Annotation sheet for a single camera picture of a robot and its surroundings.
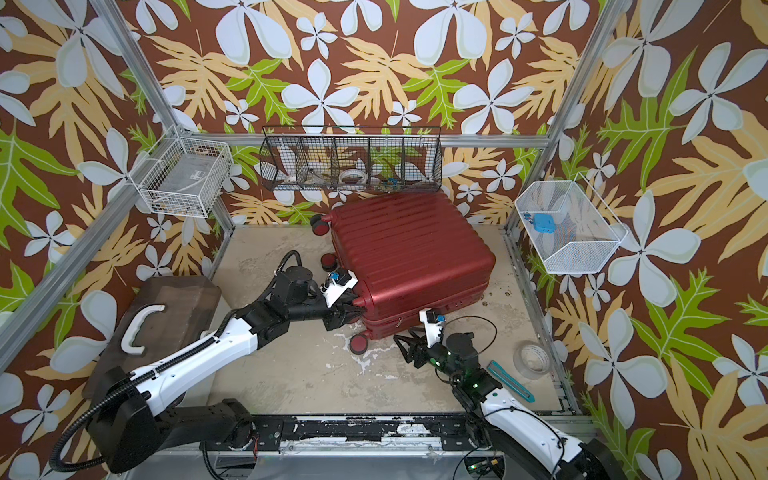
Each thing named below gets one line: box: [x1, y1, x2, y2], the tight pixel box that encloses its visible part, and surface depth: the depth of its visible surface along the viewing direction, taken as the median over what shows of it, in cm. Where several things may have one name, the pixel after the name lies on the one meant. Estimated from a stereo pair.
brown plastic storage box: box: [82, 276, 222, 399], surface depth 75 cm
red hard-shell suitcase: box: [310, 192, 496, 355], surface depth 86 cm
